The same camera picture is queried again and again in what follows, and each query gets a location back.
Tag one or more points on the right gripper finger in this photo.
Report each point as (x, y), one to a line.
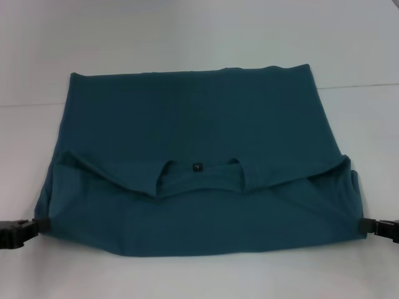
(378, 225)
(381, 235)

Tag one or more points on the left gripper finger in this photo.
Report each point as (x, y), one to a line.
(18, 239)
(18, 226)

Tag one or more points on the teal t-shirt with FREE print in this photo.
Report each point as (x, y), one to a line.
(199, 202)

